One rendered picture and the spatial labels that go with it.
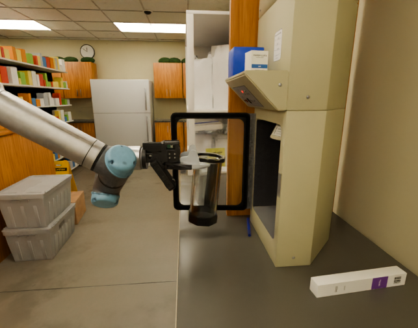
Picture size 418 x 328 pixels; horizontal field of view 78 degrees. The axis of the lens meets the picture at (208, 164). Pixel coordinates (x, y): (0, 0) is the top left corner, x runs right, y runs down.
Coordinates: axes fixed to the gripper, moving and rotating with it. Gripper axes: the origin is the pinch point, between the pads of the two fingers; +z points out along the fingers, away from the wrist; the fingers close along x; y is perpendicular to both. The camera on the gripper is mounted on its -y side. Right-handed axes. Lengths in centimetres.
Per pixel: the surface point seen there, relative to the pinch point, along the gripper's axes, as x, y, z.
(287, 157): -14.4, 5.0, 21.1
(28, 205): 139, -70, -141
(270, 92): -14.5, 22.1, 15.1
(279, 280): -20.0, -29.6, 19.7
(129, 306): 78, -124, -48
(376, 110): 9, 17, 63
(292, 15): -13.7, 40.1, 19.7
